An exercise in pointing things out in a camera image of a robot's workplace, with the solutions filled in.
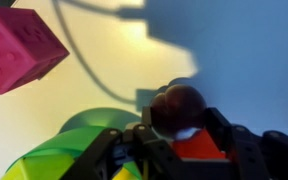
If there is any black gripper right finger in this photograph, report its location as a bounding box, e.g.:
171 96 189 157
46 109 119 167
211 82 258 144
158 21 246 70
185 108 288 180

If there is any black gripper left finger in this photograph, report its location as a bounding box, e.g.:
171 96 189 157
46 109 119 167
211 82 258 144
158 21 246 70
59 105 185 180

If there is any dark plum plush toy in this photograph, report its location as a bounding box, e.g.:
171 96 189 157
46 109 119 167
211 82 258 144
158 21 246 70
150 85 207 140

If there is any green plastic bowl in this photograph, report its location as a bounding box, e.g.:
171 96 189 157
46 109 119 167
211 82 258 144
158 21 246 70
5 108 141 173

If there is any lime green block in bowl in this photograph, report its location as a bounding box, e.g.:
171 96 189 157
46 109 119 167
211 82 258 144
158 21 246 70
1 154 74 180

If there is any orange red cube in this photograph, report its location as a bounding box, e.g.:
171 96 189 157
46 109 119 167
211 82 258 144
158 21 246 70
171 129 226 159

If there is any magenta pink dice cube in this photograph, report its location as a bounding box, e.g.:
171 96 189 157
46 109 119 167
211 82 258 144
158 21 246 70
0 7 69 94

